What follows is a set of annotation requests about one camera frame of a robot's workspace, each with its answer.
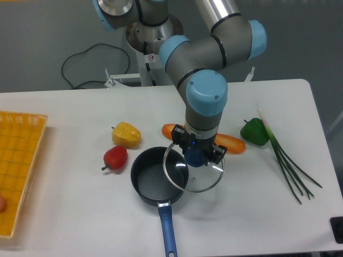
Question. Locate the yellow woven basket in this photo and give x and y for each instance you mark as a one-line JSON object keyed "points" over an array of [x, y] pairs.
{"points": [[21, 135]]}

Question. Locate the glass lid blue knob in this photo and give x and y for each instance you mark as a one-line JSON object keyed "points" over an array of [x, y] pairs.
{"points": [[184, 176]]}

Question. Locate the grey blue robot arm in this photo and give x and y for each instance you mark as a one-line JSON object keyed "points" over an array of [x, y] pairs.
{"points": [[205, 93]]}

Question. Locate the green onion stalk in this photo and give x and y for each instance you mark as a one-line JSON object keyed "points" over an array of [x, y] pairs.
{"points": [[288, 167]]}

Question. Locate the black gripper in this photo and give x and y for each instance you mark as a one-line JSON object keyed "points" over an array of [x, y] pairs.
{"points": [[197, 151]]}

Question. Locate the yellow bell pepper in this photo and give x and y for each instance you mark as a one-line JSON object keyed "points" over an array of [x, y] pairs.
{"points": [[126, 135]]}

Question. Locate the dark saucepan blue handle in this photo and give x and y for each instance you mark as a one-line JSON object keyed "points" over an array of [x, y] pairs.
{"points": [[154, 188]]}

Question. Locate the black device at edge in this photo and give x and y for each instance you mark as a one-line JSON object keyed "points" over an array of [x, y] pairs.
{"points": [[336, 225]]}

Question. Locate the orange baguette bread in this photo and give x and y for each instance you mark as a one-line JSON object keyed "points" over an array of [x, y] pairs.
{"points": [[233, 144]]}

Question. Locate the red bell pepper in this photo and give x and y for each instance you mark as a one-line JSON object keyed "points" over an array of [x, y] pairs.
{"points": [[115, 158]]}

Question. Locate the green bell pepper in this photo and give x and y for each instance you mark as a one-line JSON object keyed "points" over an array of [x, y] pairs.
{"points": [[254, 132]]}

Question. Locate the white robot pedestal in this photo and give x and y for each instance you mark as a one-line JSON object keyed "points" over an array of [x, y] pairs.
{"points": [[150, 64]]}

